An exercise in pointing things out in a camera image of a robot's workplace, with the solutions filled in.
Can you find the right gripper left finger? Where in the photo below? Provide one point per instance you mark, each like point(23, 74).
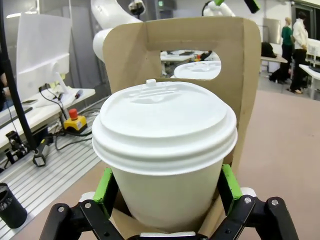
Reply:
point(75, 222)

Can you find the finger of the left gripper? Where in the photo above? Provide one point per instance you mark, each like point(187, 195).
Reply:
point(252, 6)
point(218, 2)

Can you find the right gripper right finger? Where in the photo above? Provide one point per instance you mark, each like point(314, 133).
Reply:
point(262, 222)

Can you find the white paper cup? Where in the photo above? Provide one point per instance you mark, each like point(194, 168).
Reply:
point(165, 197)

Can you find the brown cardboard cup carrier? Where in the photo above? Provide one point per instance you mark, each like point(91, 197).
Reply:
point(125, 62)

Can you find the white plastic cup lid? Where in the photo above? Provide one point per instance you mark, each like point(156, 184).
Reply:
point(162, 125)
point(197, 71)

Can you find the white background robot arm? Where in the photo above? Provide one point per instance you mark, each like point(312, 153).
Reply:
point(227, 10)

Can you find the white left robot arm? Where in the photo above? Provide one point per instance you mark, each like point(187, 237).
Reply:
point(107, 15)

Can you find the person in green top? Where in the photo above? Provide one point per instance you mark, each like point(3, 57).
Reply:
point(287, 32)

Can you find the black bag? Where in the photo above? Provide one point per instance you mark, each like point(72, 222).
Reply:
point(267, 50)

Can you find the person in white top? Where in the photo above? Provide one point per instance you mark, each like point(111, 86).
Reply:
point(300, 32)

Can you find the black cylindrical holder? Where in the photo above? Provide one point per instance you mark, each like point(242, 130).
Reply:
point(11, 207)

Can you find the black silver stand foot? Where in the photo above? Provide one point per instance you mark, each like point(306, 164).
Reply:
point(40, 155)

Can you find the white background table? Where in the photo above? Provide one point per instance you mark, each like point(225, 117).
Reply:
point(310, 72)

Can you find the black clamp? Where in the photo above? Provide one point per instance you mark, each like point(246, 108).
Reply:
point(16, 147)

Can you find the yellow emergency stop button box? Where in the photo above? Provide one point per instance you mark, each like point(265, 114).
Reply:
point(75, 124)

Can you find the smartphone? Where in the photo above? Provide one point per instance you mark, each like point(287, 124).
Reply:
point(29, 102)

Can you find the white computer monitor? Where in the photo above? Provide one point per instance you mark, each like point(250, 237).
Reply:
point(42, 50)

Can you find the black camera stand pole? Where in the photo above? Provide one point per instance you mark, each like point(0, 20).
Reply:
point(15, 100)

